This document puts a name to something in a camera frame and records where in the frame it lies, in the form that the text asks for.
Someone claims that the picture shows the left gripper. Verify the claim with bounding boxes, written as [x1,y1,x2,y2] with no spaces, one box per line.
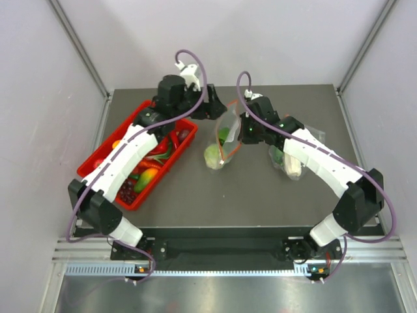
[171,83,226,121]

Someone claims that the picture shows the clear zip bag red slider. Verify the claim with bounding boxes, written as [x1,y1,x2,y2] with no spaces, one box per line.
[203,100,242,170]

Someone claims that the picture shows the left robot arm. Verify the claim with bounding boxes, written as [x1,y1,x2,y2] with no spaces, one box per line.
[68,75,227,259]

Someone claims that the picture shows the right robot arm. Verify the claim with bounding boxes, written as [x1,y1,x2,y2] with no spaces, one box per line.
[239,91,384,258]

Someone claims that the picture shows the fake green pepper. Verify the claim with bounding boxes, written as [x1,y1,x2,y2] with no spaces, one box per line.
[218,127,230,146]

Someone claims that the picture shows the fake cabbage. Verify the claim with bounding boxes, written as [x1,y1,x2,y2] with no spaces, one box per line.
[203,143,225,170]

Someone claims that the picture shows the fake green cucumber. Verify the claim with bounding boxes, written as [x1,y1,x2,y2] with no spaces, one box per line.
[272,147,284,166]

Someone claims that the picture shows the clear bag with leek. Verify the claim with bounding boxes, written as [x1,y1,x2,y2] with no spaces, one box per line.
[268,125,326,181]

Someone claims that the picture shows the fake red bell pepper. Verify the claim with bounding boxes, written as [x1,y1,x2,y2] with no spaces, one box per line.
[149,138,169,155]

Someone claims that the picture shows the fake leek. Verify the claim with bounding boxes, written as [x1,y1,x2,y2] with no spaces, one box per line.
[283,153,302,179]

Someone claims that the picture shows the fake green onion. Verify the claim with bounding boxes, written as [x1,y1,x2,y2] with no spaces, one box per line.
[145,146,174,164]

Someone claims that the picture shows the fake carrot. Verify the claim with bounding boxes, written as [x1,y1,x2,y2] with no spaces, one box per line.
[135,160,162,171]

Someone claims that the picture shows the fake mango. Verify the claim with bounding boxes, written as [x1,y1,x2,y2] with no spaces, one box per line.
[134,168,159,193]

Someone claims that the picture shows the fake orange fruit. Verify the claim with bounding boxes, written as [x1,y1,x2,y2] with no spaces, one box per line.
[112,140,120,149]

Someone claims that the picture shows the fake dark grapes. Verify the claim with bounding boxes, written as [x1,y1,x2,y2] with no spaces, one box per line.
[118,179,137,205]

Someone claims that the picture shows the fake red apple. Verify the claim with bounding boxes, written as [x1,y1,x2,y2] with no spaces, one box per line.
[93,158,104,168]

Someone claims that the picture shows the red plastic bin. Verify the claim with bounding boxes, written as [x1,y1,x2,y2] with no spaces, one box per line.
[77,100,198,211]

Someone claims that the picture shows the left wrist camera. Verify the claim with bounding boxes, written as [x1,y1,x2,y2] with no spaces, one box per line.
[175,61,201,91]

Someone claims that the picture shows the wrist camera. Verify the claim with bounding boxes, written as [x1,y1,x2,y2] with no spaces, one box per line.
[244,89,263,102]
[175,61,201,91]

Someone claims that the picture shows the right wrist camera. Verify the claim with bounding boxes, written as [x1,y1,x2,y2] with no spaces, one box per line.
[244,89,263,102]

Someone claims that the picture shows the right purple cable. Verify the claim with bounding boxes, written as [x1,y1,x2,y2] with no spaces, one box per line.
[235,70,398,283]

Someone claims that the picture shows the purple cable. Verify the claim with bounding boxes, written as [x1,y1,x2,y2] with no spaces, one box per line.
[65,49,209,285]
[235,70,398,283]

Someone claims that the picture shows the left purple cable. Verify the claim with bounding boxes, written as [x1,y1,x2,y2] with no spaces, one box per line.
[65,49,209,285]

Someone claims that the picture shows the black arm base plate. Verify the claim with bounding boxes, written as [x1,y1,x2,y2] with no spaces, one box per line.
[109,226,344,271]

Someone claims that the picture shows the grey cable duct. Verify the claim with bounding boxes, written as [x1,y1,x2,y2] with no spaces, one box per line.
[65,263,328,278]

